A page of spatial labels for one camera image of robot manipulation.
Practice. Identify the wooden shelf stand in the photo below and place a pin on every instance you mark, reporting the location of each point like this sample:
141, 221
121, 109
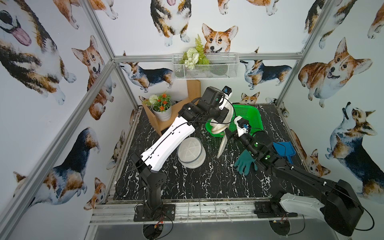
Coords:
194, 91

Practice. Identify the artificial fern and white flowers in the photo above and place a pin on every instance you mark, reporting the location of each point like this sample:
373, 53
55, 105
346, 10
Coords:
195, 56

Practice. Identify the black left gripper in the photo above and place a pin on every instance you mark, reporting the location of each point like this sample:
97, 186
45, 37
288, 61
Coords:
218, 111

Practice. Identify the green plastic basket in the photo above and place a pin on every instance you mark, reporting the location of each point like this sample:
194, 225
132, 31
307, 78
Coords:
247, 112

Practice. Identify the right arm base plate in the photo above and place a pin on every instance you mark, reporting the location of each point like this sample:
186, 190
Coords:
266, 209

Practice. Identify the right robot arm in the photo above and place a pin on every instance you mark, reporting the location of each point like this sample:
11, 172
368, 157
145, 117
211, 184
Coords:
342, 209

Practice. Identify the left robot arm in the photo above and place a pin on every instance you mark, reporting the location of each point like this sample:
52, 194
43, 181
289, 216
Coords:
214, 108

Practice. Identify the teal rubber glove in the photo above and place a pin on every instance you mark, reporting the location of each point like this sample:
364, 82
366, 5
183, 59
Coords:
244, 162

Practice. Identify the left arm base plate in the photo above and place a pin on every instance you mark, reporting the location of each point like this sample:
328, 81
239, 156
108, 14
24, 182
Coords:
164, 213

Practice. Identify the white wire wall basket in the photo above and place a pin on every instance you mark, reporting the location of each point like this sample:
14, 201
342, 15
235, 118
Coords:
221, 66

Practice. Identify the white plant pot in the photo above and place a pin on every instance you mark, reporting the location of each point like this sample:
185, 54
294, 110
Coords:
163, 116

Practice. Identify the artificial flower plant in pot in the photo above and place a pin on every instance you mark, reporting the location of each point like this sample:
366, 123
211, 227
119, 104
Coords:
159, 103

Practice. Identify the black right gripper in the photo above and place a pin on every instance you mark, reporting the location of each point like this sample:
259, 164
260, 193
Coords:
235, 133

